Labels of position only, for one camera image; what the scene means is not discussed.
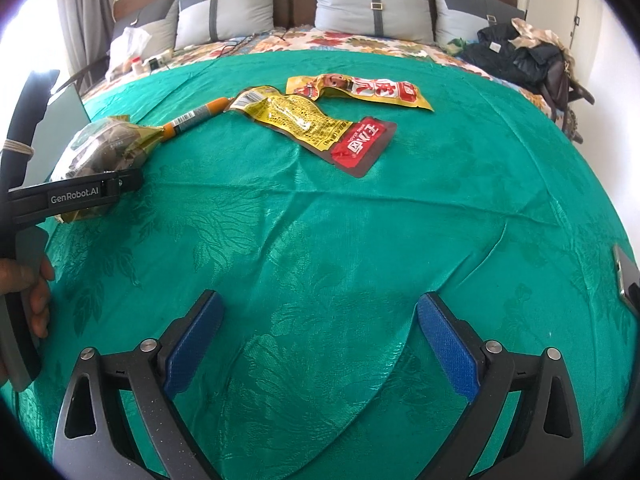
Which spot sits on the clear bag of brown snacks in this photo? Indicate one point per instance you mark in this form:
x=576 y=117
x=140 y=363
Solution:
x=100 y=145

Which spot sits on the silver smartphone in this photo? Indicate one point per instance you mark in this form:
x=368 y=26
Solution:
x=627 y=275

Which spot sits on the dark wooden chair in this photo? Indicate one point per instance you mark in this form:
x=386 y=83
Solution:
x=582 y=95

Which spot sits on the grey curtain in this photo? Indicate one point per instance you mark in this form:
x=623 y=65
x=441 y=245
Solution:
x=85 y=5

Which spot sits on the thin dark chair frame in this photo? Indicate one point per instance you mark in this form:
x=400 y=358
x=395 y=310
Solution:
x=95 y=62

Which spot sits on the beige crumpled cloth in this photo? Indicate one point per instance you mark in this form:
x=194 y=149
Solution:
x=535 y=30

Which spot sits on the green patterned cloth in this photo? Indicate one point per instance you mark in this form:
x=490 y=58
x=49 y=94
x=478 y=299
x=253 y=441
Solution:
x=455 y=46

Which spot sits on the yellow cartoon snack packet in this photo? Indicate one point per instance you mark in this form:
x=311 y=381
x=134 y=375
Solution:
x=370 y=90

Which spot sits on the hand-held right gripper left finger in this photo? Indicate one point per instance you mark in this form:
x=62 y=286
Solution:
x=192 y=345

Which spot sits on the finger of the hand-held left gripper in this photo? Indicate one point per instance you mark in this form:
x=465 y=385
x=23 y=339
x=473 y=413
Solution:
x=127 y=180

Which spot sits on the white plastic bag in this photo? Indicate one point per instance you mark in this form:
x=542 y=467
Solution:
x=127 y=45

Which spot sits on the yellow and red snack packet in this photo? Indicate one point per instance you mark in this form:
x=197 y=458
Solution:
x=300 y=120

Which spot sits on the floral bed sheet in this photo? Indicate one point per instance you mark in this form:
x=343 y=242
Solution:
x=350 y=40

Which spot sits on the person's left hand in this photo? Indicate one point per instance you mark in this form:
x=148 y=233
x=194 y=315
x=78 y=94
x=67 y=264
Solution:
x=41 y=305

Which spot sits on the white bottle red cap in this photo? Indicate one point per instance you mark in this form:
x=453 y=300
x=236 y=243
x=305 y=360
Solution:
x=135 y=66

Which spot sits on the orange sausage stick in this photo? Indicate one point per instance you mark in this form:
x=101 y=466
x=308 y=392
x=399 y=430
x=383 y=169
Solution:
x=192 y=117

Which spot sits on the grey two-tone pillow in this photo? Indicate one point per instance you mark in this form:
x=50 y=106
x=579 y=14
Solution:
x=150 y=27
x=230 y=15
x=465 y=15
x=350 y=10

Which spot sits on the green bedspread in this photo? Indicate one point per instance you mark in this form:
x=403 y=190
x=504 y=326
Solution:
x=325 y=235

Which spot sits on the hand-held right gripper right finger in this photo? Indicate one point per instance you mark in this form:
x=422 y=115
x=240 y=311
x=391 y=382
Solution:
x=445 y=345

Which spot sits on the dark brown handbag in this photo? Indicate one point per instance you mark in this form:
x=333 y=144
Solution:
x=557 y=85

